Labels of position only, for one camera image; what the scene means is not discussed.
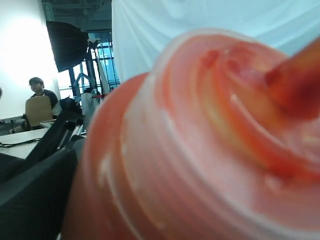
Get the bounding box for red sauce squeeze bottle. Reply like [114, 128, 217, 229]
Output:
[61, 28, 320, 240]

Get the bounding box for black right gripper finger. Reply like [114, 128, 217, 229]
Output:
[0, 149, 78, 240]

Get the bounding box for black studio softbox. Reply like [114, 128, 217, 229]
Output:
[46, 21, 89, 73]

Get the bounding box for white backdrop cloth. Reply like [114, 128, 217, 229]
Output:
[111, 0, 320, 82]

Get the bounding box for seated person in background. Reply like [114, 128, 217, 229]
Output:
[9, 76, 63, 133]

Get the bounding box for tan office chair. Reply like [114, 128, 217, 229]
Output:
[25, 95, 54, 128]

